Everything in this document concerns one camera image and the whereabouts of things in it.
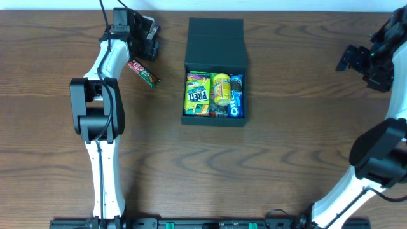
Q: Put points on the dark green box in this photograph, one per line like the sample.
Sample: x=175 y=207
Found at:
x=216 y=45

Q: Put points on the dark blue chocolate bar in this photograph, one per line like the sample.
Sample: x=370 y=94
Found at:
x=153 y=32

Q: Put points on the red KitKat Milo bar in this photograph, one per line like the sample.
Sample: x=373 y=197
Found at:
x=141 y=71

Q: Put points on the green gummy candy bag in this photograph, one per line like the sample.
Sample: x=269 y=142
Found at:
x=214 y=109

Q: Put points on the blue Oreo cookie pack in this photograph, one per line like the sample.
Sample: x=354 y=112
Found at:
x=235 y=107

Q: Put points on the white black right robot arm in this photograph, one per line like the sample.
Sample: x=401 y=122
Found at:
x=376 y=163

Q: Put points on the yellow Mentos bottle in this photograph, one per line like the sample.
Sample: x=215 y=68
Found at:
x=222 y=89

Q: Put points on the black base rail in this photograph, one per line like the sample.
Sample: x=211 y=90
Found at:
x=153 y=223

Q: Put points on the yellow Pretz snack box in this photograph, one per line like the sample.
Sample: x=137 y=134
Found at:
x=197 y=94

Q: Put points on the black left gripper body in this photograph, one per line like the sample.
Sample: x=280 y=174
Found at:
x=149 y=46

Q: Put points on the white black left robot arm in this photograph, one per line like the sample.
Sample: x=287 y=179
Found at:
x=98 y=112

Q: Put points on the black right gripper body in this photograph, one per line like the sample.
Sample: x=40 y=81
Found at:
x=360 y=63

